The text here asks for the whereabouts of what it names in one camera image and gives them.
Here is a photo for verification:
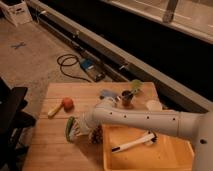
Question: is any red tomato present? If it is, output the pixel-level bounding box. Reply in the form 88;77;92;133
62;97;74;111

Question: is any black cable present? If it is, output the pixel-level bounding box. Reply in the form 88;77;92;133
56;53;93;83

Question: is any dark grape bunch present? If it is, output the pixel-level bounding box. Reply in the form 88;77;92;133
90;125;103;144

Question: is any dark metal cup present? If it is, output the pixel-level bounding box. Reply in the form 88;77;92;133
122;90;133;107

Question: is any yellow plastic bin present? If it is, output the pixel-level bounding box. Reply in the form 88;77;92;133
103;125;194;171

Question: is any black chair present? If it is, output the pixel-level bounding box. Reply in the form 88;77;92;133
0;77;36;171

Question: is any grey cloth towel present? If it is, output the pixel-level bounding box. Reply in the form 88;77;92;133
69;119;81;141

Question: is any white cardboard box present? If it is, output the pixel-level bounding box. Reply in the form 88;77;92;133
0;0;32;27

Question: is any blue power box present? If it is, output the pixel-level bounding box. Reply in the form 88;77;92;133
80;59;105;82

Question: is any green chili pepper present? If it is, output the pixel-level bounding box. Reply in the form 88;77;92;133
65;116;75;143

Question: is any white handled brush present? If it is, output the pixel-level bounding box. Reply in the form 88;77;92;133
111;131;157;153

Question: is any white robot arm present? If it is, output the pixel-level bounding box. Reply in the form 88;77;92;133
79;98;213;171

